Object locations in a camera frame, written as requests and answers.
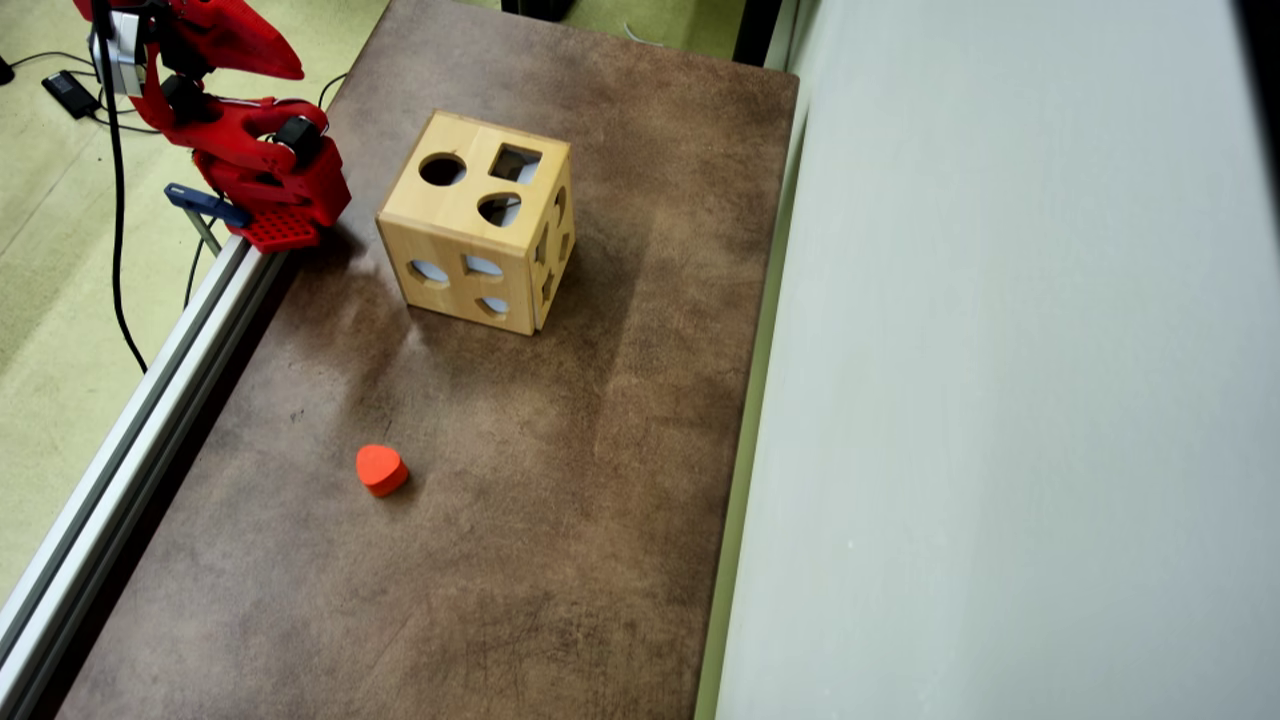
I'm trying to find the aluminium profile rail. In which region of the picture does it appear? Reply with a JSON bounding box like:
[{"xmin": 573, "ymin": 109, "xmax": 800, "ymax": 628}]
[{"xmin": 0, "ymin": 232, "xmax": 291, "ymax": 720}]

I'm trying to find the red rounded triangle block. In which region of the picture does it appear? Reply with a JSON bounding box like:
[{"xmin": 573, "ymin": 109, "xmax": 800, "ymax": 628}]
[{"xmin": 355, "ymin": 444, "xmax": 411, "ymax": 498}]

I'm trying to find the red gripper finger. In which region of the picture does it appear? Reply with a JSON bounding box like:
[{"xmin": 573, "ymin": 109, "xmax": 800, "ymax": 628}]
[{"xmin": 212, "ymin": 3, "xmax": 305, "ymax": 82}]

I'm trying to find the thick black cable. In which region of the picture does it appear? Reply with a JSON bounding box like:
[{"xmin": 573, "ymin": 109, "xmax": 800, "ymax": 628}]
[{"xmin": 90, "ymin": 0, "xmax": 151, "ymax": 374}]

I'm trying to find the blue table clamp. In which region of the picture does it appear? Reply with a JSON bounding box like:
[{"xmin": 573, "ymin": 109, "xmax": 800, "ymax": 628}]
[{"xmin": 164, "ymin": 183, "xmax": 251, "ymax": 257}]

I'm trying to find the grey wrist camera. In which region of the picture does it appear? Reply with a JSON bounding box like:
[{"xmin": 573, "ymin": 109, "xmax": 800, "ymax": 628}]
[{"xmin": 90, "ymin": 10, "xmax": 147, "ymax": 97}]

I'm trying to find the black power adapter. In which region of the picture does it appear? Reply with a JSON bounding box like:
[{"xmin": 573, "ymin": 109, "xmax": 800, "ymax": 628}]
[{"xmin": 42, "ymin": 70, "xmax": 103, "ymax": 119}]

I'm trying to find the wooden shape sorter box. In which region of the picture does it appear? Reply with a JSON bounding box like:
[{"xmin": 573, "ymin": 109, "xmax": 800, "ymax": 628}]
[{"xmin": 376, "ymin": 110, "xmax": 577, "ymax": 337}]

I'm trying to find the brown table mat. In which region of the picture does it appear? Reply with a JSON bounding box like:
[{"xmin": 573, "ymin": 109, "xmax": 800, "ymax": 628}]
[{"xmin": 55, "ymin": 0, "xmax": 801, "ymax": 720}]

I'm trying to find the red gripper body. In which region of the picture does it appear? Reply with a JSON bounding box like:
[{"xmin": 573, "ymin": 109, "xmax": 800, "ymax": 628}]
[{"xmin": 150, "ymin": 0, "xmax": 236, "ymax": 76}]

